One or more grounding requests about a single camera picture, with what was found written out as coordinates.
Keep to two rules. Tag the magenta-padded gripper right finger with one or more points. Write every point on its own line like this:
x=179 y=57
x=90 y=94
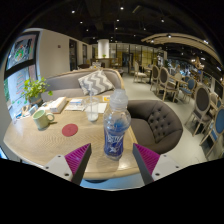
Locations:
x=149 y=162

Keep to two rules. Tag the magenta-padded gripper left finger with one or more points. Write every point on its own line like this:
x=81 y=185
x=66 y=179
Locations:
x=75 y=160

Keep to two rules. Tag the flat round red coaster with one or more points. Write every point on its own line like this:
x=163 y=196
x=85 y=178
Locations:
x=69 y=130

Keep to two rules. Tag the grey tufted armchair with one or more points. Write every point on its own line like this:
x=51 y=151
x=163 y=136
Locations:
x=156 y=125

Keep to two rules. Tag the clear blue-labelled drink bottle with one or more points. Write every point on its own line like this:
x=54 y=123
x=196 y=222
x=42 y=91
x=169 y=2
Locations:
x=115 y=128

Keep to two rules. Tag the pale green mug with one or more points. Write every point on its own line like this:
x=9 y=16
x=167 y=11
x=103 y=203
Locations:
x=41 y=119

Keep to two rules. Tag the white paper menu sheet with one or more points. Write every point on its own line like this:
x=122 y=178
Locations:
x=87 y=107

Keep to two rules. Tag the clear plastic cup with straw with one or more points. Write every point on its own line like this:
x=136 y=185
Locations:
x=92 y=108

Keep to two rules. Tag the small blue-white packet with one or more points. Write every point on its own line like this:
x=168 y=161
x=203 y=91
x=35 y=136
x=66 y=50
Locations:
x=76 y=101

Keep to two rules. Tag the small yellow card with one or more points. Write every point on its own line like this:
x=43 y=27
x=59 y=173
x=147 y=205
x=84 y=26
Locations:
x=106 y=98

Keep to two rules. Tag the grey curved sofa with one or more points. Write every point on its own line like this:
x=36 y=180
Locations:
x=66 y=85

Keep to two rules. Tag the group of dining chairs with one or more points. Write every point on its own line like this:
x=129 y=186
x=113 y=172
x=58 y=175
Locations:
x=186 y=90

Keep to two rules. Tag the grey zigzag cushion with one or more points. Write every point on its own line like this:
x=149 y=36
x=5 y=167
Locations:
x=95 y=82

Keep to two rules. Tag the potted green plant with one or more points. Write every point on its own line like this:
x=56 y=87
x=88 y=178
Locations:
x=34 y=90

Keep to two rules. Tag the white round pillar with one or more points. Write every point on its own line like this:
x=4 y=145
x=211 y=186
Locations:
x=103 y=48

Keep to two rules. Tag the group of ceiling lights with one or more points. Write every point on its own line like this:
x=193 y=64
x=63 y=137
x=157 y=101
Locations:
x=140 y=23

